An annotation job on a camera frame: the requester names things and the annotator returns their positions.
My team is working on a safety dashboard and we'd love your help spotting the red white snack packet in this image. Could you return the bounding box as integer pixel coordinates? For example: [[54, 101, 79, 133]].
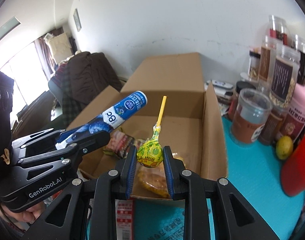
[[115, 199, 135, 240]]

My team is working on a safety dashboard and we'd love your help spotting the yellow lollipop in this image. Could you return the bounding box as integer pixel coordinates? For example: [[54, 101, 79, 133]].
[[137, 96, 167, 168]]

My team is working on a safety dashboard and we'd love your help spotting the pink bottle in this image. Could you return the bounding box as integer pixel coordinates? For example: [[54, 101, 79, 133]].
[[276, 84, 305, 141]]

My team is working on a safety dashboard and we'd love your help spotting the framed wall picture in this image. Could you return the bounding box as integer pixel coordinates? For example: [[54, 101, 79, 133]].
[[73, 8, 82, 32]]

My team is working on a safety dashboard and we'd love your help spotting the brown jacket on chair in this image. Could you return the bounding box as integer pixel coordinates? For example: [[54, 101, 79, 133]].
[[67, 51, 123, 105]]

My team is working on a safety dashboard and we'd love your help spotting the white remote device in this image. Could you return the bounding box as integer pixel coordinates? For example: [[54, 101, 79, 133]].
[[204, 80, 234, 90]]

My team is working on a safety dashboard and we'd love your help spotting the black lid spice jar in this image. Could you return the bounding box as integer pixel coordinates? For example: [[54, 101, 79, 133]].
[[227, 80, 257, 120]]

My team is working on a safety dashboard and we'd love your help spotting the tall jar dark label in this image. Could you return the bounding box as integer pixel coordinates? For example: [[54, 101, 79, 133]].
[[269, 43, 300, 108]]

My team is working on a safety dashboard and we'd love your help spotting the blue tablet tube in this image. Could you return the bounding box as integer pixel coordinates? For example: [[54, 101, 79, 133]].
[[56, 90, 148, 150]]

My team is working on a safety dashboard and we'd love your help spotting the yellow lemon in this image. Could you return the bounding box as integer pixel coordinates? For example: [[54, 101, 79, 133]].
[[276, 135, 293, 160]]

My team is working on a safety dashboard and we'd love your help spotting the clear jar brown powder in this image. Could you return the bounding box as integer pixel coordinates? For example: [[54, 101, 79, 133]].
[[231, 88, 272, 146]]

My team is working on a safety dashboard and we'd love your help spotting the red plastic bottle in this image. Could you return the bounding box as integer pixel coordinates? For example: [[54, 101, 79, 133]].
[[280, 135, 305, 197]]

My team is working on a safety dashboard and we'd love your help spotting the open cardboard box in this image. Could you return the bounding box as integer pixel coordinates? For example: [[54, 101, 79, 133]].
[[69, 53, 228, 180]]

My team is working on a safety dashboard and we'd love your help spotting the person's left hand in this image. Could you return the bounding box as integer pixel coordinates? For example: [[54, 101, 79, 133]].
[[16, 202, 45, 224]]

